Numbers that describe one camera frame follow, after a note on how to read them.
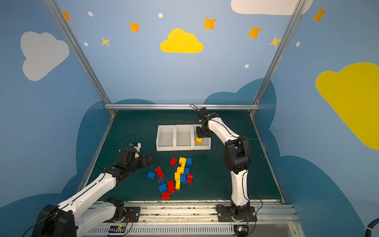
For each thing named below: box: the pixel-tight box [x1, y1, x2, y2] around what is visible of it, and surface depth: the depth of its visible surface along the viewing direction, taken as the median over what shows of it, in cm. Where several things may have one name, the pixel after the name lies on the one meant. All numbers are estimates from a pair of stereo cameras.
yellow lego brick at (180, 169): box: [176, 166, 185, 175], surface depth 90 cm
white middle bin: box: [174, 124, 193, 151], surface depth 104 cm
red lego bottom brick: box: [161, 192, 171, 200], surface depth 81 cm
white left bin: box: [155, 124, 176, 152], surface depth 103 cm
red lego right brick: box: [186, 173, 194, 184], surface depth 87 cm
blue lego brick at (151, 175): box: [147, 171, 156, 179], surface depth 88 cm
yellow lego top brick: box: [177, 157, 187, 170], surface depth 93 cm
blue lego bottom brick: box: [157, 183, 168, 193], surface depth 84 cm
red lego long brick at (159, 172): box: [154, 166, 165, 179], surface depth 89 cm
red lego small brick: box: [169, 157, 178, 166], surface depth 95 cm
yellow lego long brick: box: [174, 172, 181, 191], surface depth 86 cm
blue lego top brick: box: [186, 157, 192, 167], surface depth 93 cm
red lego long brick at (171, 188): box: [167, 180, 176, 194], surface depth 84 cm
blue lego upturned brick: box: [156, 177, 165, 186], surface depth 86 cm
